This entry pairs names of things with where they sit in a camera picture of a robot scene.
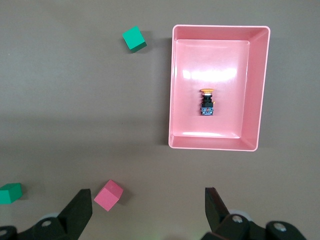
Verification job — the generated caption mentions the orange-capped push button switch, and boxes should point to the orange-capped push button switch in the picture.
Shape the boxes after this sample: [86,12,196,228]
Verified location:
[199,88,216,117]

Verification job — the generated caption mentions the pink plastic tray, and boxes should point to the pink plastic tray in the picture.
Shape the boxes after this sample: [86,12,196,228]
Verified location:
[167,24,272,152]

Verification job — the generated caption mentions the green cube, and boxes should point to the green cube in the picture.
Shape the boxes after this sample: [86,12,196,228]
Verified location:
[121,25,148,54]
[0,182,24,205]

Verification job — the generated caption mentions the pink cube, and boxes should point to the pink cube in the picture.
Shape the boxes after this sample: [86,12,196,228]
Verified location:
[93,179,124,213]

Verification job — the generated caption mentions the brown table cover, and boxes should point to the brown table cover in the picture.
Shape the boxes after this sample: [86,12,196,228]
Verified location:
[0,0,320,240]

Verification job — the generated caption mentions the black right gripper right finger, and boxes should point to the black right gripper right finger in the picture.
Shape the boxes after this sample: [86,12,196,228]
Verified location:
[202,186,270,240]

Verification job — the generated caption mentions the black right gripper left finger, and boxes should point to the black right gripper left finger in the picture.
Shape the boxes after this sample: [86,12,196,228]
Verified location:
[18,188,94,240]

